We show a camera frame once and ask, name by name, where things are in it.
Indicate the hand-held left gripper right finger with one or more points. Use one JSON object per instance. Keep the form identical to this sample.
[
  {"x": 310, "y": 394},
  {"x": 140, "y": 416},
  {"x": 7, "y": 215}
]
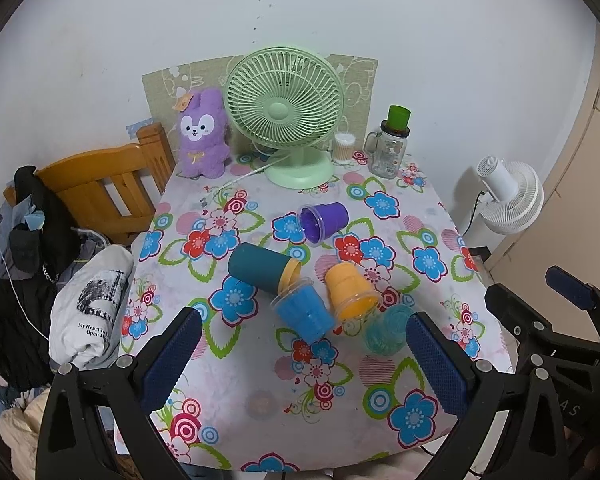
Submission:
[{"x": 437, "y": 365}]

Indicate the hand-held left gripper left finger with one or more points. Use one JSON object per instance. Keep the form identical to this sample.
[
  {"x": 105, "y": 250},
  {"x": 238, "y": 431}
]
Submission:
[{"x": 172, "y": 355}]

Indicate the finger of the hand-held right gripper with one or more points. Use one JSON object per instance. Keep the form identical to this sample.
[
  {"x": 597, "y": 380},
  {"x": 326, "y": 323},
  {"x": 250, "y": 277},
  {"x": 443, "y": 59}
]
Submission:
[
  {"x": 570, "y": 286},
  {"x": 520, "y": 325}
]

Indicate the blue plastic cup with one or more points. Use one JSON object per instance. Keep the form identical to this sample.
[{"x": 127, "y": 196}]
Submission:
[{"x": 302, "y": 312}]

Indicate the clear teal plastic cup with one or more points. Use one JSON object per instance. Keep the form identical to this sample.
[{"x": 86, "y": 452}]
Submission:
[{"x": 387, "y": 332}]

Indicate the orange plastic cup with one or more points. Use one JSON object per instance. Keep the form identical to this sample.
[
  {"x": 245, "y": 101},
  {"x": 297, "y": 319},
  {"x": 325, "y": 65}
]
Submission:
[{"x": 347, "y": 287}]

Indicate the dark teal cup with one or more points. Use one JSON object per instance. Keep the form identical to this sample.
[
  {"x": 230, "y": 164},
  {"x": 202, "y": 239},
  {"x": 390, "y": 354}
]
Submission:
[{"x": 257, "y": 266}]

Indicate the purple plastic cup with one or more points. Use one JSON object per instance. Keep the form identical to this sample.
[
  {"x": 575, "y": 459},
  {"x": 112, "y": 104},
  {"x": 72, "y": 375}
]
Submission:
[{"x": 327, "y": 217}]

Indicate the white printed t-shirt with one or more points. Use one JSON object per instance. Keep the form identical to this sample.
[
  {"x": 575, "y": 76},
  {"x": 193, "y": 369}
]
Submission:
[{"x": 95, "y": 305}]

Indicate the floral tablecloth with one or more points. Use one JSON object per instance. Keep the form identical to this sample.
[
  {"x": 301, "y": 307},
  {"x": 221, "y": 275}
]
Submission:
[{"x": 260, "y": 390}]

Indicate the white standing fan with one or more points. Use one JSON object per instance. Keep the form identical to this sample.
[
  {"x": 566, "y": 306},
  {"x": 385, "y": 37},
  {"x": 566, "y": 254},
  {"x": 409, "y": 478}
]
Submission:
[{"x": 512, "y": 195}]

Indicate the black clothing pile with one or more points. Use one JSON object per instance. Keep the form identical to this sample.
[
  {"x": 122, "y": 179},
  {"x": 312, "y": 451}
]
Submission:
[{"x": 25, "y": 320}]

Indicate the beige cloth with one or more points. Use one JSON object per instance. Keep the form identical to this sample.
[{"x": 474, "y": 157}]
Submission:
[{"x": 25, "y": 425}]

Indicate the blue face mask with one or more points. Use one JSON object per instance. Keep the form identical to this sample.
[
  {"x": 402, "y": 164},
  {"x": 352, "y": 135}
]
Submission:
[{"x": 34, "y": 220}]

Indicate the wooden chair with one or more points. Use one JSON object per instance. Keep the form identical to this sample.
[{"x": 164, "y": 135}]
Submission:
[{"x": 95, "y": 170}]

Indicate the glass jar with green lid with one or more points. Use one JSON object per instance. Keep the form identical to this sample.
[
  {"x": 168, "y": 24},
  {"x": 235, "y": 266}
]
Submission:
[{"x": 387, "y": 152}]

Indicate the purple plush bunny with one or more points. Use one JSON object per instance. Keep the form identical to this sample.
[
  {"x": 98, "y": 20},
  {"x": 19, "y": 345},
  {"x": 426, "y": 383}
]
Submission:
[{"x": 202, "y": 135}]

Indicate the cotton swab container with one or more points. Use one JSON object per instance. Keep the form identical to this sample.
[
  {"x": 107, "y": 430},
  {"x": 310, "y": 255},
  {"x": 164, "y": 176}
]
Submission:
[{"x": 344, "y": 149}]

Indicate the green desk fan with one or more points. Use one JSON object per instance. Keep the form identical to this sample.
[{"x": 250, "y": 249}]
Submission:
[{"x": 280, "y": 110}]

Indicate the beige printed wall mat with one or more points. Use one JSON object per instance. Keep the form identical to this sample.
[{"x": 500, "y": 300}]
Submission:
[{"x": 200, "y": 75}]

